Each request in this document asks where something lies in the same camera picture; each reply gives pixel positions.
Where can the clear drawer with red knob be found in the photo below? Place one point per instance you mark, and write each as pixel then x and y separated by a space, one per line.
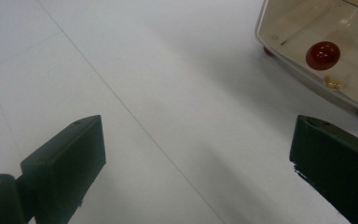
pixel 323 56

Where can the small gold earring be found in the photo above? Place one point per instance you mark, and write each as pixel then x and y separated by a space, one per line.
pixel 332 83

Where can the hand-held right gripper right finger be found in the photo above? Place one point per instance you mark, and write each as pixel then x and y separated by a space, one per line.
pixel 338 168

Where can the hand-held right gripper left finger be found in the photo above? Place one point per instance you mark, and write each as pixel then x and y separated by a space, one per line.
pixel 65 168

